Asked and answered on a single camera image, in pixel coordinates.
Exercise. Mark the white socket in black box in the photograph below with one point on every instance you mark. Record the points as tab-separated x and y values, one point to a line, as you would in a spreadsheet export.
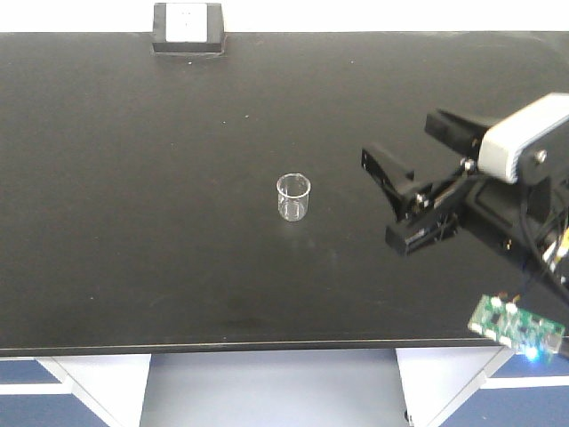
188	29

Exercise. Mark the blue cabinet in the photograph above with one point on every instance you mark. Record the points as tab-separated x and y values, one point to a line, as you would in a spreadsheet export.
482	386
73	390

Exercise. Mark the clear glass beaker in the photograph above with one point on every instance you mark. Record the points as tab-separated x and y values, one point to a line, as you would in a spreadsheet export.
293	191

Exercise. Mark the blue cabinet left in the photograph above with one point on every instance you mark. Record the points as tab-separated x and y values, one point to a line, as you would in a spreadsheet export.
73	390

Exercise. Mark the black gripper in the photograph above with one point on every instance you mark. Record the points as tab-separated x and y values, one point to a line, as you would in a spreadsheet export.
519	222

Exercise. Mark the green circuit board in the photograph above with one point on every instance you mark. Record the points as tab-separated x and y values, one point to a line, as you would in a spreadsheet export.
522	331

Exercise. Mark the blue cabinet right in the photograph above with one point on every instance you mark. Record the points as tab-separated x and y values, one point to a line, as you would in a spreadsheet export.
482	386

